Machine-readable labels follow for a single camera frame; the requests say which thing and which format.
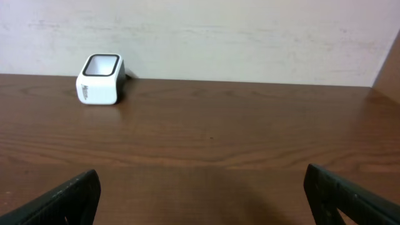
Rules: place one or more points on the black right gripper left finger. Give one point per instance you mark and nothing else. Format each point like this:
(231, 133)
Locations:
(73, 202)

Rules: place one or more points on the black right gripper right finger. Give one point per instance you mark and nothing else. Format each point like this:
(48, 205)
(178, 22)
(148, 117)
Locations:
(329, 194)

